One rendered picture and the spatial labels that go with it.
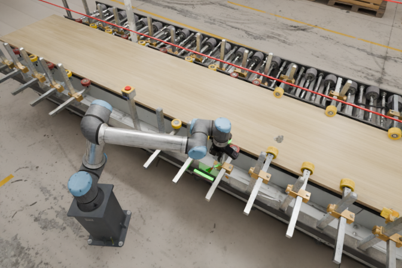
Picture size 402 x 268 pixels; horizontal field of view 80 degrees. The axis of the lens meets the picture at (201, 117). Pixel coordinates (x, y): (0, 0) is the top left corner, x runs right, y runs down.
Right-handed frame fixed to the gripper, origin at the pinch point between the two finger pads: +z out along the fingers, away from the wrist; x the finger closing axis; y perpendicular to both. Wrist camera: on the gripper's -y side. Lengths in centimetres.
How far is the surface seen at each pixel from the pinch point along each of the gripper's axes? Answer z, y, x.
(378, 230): 4, -94, -7
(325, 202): 33, -74, -28
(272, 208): 32, -41, -4
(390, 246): 5, -101, -2
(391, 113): 4, -100, -115
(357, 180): 11, -83, -40
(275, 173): 26, -35, -28
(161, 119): -5, 51, -7
